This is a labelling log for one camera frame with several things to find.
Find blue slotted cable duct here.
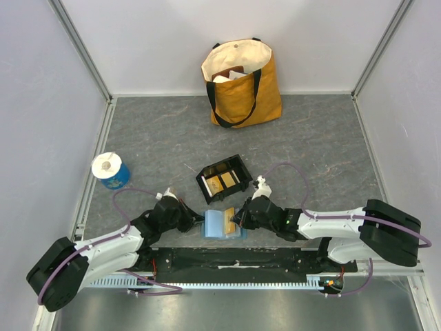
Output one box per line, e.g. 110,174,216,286
87,273,336,290

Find white items in bag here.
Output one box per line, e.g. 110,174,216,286
212,70,247,83

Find orange tote bag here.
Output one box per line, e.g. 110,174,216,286
201,38,283,128

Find teal leather card holder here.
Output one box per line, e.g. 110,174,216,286
201,210,247,240

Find white toilet paper roll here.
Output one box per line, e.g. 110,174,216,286
91,152,122,179

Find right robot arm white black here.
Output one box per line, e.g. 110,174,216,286
232,196,422,272

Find black plastic tray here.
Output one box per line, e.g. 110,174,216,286
196,154,252,205

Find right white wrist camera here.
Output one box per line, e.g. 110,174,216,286
252,175,272,200

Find blue patterned cup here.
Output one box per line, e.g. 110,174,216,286
100,163,130,190

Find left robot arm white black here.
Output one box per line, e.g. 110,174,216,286
26,196,204,312

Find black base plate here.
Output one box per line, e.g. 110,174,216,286
130,248,358,283

